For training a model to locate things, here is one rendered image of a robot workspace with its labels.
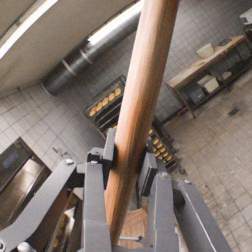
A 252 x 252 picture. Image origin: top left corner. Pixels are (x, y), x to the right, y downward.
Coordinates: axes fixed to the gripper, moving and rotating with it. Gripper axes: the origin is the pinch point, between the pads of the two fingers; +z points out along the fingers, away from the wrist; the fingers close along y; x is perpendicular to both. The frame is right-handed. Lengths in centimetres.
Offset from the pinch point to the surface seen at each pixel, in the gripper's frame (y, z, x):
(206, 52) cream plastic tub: 171, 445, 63
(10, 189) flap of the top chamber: -74, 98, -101
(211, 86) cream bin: 199, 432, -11
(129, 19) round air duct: -11, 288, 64
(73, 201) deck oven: -29, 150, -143
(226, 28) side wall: 235, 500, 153
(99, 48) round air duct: -45, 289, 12
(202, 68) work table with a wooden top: 161, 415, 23
